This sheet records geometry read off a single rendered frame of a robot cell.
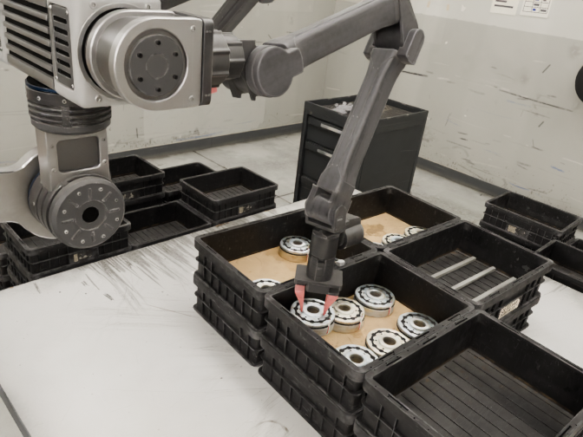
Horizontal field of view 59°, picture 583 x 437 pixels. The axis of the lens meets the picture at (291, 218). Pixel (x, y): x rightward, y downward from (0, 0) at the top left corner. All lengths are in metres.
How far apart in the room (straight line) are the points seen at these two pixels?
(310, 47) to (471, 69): 3.86
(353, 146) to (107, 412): 0.76
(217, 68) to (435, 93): 4.21
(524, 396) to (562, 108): 3.41
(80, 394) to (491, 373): 0.90
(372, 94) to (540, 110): 3.50
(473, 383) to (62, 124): 0.95
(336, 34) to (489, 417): 0.79
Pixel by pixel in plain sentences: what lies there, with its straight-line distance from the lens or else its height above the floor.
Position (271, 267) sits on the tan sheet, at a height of 0.83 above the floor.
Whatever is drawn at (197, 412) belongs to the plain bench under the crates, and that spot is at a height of 0.70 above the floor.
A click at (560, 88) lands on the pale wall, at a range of 4.46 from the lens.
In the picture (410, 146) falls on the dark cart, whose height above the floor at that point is 0.70.
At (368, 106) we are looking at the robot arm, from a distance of 1.07.
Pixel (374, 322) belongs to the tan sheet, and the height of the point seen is 0.83.
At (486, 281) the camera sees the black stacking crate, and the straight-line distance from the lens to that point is 1.62.
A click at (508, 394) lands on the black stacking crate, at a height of 0.83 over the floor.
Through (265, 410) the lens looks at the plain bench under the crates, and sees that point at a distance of 1.23.
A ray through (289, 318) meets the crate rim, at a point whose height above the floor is 0.93.
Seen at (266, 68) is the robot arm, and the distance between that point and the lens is 0.83.
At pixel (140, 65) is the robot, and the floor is 1.45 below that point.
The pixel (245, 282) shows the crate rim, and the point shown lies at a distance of 1.20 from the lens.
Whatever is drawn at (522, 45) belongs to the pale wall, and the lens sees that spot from 4.56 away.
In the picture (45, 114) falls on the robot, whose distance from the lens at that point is 0.96.
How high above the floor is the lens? 1.59
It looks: 26 degrees down
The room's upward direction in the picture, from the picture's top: 7 degrees clockwise
